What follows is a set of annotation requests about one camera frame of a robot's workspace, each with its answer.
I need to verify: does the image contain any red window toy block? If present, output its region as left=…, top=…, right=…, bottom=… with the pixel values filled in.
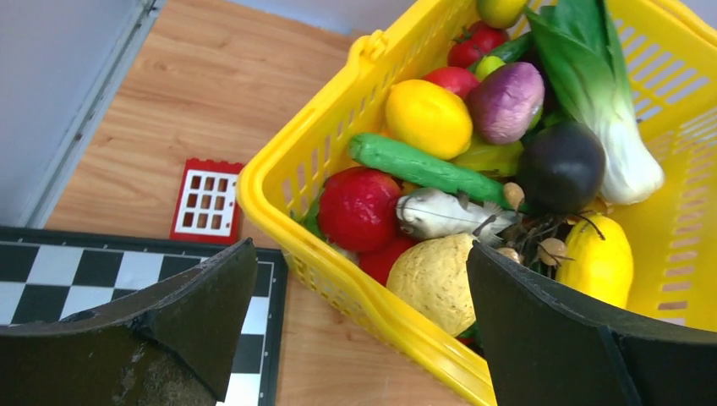
left=169, top=158, right=244, bottom=245

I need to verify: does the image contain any yellow lemon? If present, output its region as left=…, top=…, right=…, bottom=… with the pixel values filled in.
left=384, top=79, right=473, bottom=160

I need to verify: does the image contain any grey toy fish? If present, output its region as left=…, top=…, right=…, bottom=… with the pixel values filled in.
left=396, top=188, right=518, bottom=246

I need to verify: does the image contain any dark purple eggplant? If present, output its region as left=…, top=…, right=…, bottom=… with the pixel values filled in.
left=516, top=121, right=606, bottom=214

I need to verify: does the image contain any yellow plastic basket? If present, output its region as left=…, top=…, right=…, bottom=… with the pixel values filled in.
left=236, top=1, right=716, bottom=405

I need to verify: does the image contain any green white bok choy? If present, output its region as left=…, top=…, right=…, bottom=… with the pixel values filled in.
left=524, top=1, right=665, bottom=206

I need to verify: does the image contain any red strawberry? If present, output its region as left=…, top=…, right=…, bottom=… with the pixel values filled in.
left=317, top=167, right=402, bottom=253

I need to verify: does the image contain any purple onion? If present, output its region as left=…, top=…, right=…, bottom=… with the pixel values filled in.
left=466, top=62, right=545, bottom=145

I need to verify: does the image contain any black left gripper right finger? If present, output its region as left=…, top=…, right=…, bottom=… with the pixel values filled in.
left=467, top=242, right=716, bottom=405

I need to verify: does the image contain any beige pear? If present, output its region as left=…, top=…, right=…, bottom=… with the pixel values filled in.
left=386, top=233, right=476, bottom=337

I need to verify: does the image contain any black white checkerboard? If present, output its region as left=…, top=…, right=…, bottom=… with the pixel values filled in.
left=1, top=227, right=287, bottom=405

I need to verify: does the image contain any yellow green lime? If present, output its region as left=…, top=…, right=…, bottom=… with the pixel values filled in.
left=476, top=0, right=528, bottom=30

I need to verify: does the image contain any green cucumber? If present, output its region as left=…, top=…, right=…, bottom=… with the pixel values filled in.
left=348, top=133, right=511, bottom=210

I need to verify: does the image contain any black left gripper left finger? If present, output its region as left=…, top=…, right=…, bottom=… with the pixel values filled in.
left=1, top=239, right=258, bottom=405

